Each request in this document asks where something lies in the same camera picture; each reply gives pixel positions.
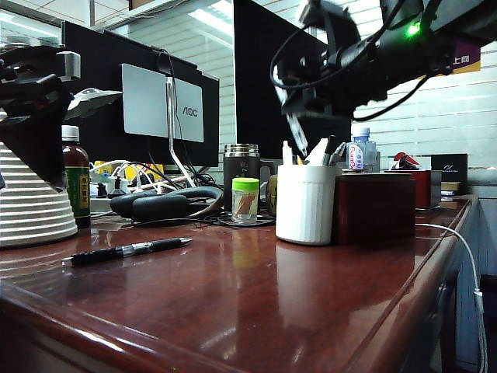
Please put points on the black gel pen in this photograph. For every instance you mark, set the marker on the black gel pen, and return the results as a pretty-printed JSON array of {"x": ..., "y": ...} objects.
[{"x": 101, "y": 254}]

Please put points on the dark brown bottle white cap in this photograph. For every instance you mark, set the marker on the dark brown bottle white cap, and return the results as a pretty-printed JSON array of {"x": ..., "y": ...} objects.
[{"x": 79, "y": 182}]

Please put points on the olive green round object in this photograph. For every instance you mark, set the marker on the olive green round object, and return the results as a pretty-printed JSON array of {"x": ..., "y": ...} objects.
[{"x": 272, "y": 194}]

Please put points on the purple and white wall poster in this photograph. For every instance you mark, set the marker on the purple and white wall poster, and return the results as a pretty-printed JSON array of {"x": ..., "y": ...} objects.
[{"x": 468, "y": 62}]

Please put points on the yellow box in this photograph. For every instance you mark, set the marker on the yellow box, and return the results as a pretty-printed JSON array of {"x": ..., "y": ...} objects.
[{"x": 101, "y": 165}]

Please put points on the large black monitor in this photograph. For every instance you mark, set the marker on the large black monitor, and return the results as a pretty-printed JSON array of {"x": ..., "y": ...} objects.
[{"x": 256, "y": 77}]

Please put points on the green lid toothpick jar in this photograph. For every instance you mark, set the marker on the green lid toothpick jar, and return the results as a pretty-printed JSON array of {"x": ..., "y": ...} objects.
[{"x": 245, "y": 202}]

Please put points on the stacked books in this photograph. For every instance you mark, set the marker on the stacked books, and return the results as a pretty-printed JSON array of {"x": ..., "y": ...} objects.
[{"x": 450, "y": 190}]

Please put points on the red ornament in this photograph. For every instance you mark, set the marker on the red ornament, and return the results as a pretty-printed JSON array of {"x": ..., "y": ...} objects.
[{"x": 405, "y": 160}]

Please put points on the clear water bottle blue cap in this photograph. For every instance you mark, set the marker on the clear water bottle blue cap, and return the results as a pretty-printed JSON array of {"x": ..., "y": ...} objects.
[{"x": 365, "y": 151}]

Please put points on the black AOC monitor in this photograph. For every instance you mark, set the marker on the black AOC monitor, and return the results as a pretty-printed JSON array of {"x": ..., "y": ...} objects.
[{"x": 101, "y": 77}]

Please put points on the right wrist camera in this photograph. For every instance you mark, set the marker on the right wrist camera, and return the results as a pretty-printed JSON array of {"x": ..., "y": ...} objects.
[{"x": 334, "y": 19}]

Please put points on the red gift box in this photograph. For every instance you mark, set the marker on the red gift box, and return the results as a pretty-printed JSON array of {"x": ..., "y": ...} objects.
[{"x": 421, "y": 186}]

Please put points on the white ceramic pen holder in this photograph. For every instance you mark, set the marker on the white ceramic pen holder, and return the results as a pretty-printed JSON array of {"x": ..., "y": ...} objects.
[{"x": 306, "y": 206}]

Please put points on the white wedge shaped eraser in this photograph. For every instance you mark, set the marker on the white wedge shaped eraser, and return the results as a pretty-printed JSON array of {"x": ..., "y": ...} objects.
[{"x": 316, "y": 153}]

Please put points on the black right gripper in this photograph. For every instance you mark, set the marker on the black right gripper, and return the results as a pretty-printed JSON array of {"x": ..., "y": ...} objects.
[{"x": 322, "y": 93}]

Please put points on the black headphones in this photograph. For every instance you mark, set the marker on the black headphones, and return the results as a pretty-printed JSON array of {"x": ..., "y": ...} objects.
[{"x": 155, "y": 206}]

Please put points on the dark steel thermos mug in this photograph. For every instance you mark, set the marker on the dark steel thermos mug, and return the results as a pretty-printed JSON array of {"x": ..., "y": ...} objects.
[{"x": 240, "y": 163}]

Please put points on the white ribbed thermos jug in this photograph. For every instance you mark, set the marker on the white ribbed thermos jug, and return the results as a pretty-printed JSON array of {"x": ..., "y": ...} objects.
[{"x": 31, "y": 210}]

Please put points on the silver monitor stand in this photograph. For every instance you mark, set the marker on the silver monitor stand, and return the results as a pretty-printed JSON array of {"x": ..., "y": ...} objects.
[{"x": 171, "y": 116}]

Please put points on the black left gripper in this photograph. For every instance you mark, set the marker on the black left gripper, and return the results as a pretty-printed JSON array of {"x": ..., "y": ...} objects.
[{"x": 27, "y": 85}]

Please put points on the black coaster mat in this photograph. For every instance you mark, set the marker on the black coaster mat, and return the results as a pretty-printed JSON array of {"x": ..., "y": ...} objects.
[{"x": 264, "y": 221}]

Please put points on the grey pen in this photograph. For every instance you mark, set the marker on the grey pen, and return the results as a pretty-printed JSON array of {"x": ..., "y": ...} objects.
[{"x": 338, "y": 153}]

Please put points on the small black box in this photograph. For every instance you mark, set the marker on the small black box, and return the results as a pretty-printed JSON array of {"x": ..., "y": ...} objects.
[{"x": 449, "y": 167}]

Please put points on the white power strip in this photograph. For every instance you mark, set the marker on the white power strip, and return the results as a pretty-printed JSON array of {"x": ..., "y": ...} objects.
[{"x": 103, "y": 203}]

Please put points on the grey model aeroplane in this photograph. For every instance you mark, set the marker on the grey model aeroplane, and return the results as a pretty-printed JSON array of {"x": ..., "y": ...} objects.
[{"x": 93, "y": 101}]

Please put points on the dark red wooden box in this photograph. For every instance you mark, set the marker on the dark red wooden box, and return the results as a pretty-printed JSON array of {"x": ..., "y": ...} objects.
[{"x": 372, "y": 210}]

